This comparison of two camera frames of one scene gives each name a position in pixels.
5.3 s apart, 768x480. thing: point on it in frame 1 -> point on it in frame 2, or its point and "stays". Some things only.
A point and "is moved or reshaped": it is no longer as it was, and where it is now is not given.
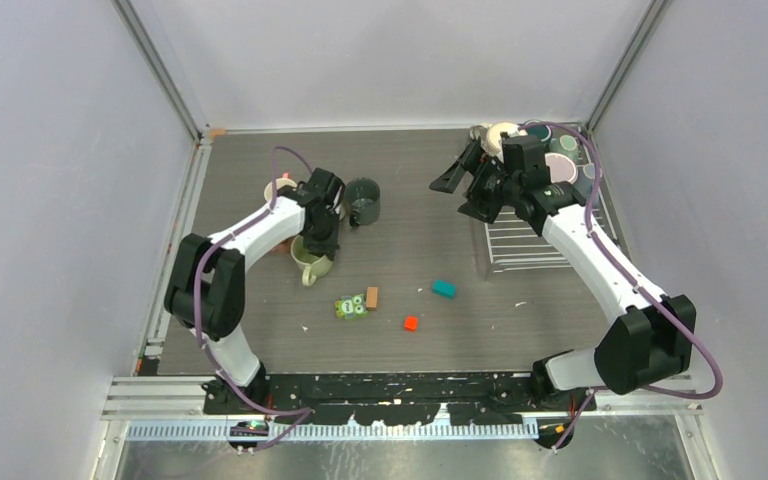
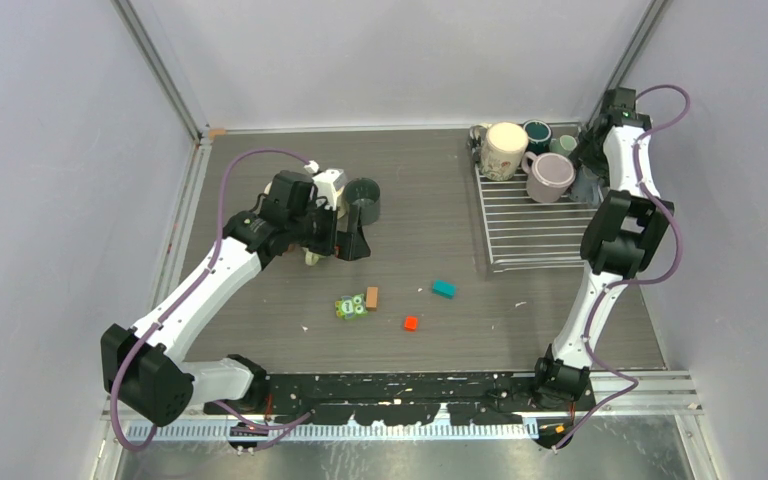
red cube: x=411 y=323 stays
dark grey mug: x=362 y=197 stays
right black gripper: x=476 y=161 -> x=583 y=154
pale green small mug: x=567 y=145 stays
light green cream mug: x=312 y=266 is moved or reshaped
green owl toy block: x=350 y=307 stays
